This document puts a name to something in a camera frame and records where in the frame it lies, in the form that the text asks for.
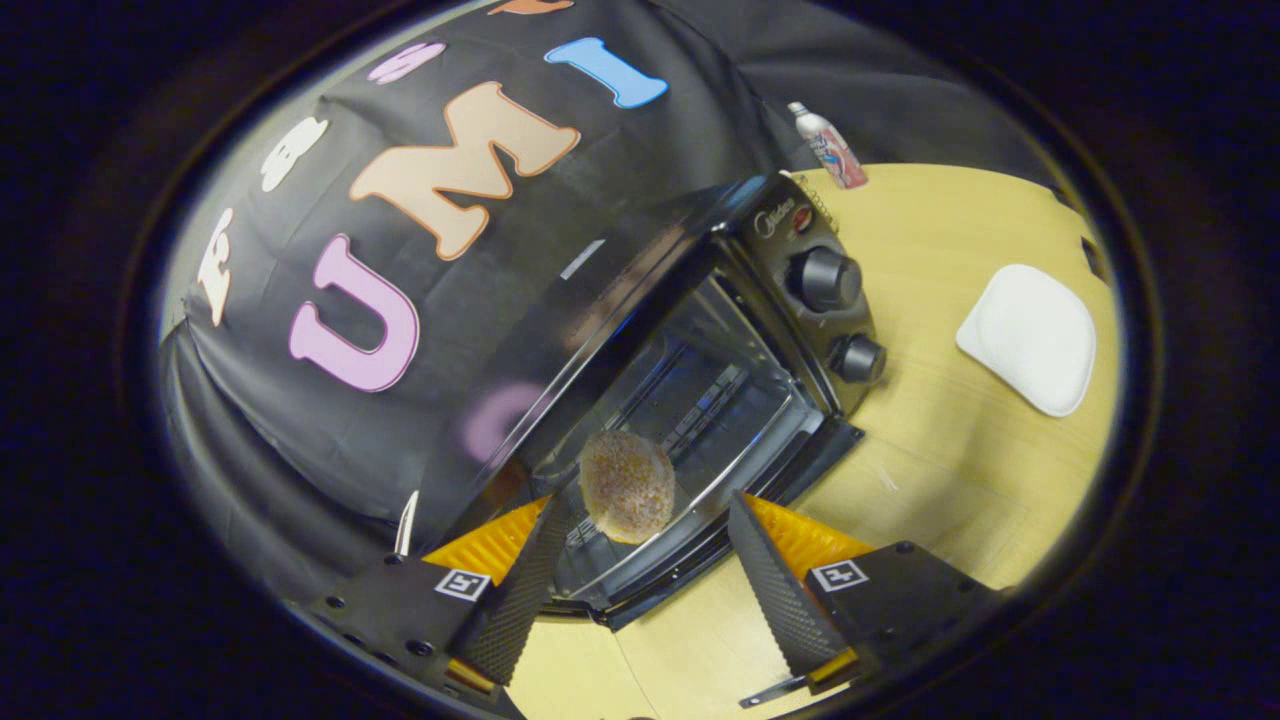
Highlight black toaster oven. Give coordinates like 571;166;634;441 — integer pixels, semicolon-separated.
420;172;889;631

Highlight white square plate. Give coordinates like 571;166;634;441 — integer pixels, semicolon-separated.
955;264;1099;419

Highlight black backdrop cloth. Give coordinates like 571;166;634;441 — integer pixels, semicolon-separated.
160;0;1061;601

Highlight round brown bread bun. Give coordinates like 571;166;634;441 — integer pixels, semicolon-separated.
579;430;677;546

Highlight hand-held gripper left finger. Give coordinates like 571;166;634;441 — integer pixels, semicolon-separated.
290;495;579;701

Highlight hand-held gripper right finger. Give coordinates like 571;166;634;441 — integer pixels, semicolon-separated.
726;490;1006;693

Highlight silver bottle with pink label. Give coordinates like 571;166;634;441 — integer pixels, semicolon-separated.
787;101;869;191

